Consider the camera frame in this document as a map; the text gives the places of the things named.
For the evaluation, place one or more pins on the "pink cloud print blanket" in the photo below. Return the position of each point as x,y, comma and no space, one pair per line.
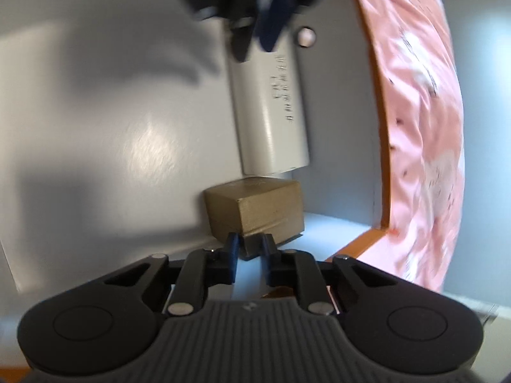
419,127

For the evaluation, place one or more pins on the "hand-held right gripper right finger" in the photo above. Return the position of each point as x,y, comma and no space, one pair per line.
266,249

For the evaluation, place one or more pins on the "small brown cardboard box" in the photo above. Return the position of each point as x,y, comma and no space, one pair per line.
259,207

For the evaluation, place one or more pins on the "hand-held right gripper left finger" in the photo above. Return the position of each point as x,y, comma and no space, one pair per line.
233,247

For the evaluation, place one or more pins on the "white glasses case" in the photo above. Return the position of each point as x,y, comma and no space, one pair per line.
271,127

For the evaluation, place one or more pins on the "orange storage box white inside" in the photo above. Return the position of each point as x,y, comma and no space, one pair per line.
119,127

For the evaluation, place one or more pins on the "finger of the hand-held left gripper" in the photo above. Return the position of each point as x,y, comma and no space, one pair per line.
240,40
275,16

